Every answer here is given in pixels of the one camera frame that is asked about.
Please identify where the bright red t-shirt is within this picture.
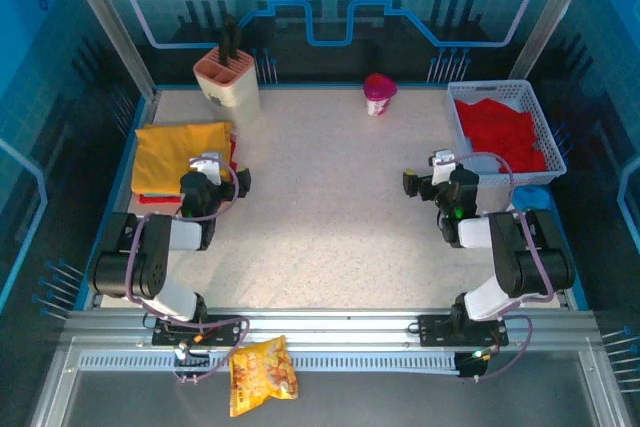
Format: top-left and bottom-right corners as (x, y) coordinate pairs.
(453, 98), (547, 174)

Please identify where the red folded t-shirt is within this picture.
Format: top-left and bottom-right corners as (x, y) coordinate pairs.
(137, 192), (184, 206)

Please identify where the yellow folded t-shirt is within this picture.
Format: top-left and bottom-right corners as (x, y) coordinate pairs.
(131, 120), (234, 196)

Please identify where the blue lidded cup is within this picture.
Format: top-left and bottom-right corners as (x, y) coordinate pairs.
(512, 185), (552, 212)

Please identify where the pink and beige knife block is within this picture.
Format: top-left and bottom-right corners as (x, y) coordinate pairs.
(192, 44), (262, 126)

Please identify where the pink lidded cup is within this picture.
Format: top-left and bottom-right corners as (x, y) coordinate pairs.
(363, 73), (400, 118)

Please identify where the white plastic mesh basket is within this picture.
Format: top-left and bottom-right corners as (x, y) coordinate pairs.
(445, 79), (569, 188)

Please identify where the yellow snack bag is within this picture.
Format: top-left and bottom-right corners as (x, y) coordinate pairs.
(228, 335), (300, 418)

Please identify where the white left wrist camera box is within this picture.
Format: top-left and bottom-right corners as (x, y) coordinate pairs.
(188, 151), (224, 186)

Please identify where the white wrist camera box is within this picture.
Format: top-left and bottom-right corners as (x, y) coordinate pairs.
(428, 149), (457, 186)
(188, 151), (224, 186)

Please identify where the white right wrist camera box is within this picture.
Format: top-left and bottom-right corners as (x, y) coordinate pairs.
(428, 149), (457, 186)

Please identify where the black knife handle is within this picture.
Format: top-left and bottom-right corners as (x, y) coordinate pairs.
(219, 14), (244, 68)

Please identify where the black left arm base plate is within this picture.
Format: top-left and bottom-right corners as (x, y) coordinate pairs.
(151, 314), (244, 348)

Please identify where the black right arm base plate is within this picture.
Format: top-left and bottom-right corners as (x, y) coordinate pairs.
(417, 313), (510, 348)

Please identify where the aluminium mounting rail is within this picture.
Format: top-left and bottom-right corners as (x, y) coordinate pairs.
(64, 309), (597, 349)

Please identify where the slotted grey cable duct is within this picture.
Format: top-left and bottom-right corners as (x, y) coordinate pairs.
(77, 351), (462, 374)

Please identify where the aluminium frame post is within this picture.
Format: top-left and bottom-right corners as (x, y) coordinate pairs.
(54, 0), (159, 101)
(508, 0), (601, 81)

